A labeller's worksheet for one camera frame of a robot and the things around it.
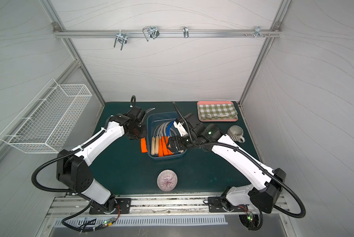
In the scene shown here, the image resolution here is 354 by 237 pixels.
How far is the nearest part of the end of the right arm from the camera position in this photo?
478 millimetres

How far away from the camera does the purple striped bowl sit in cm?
78

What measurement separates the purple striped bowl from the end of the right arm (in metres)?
0.27
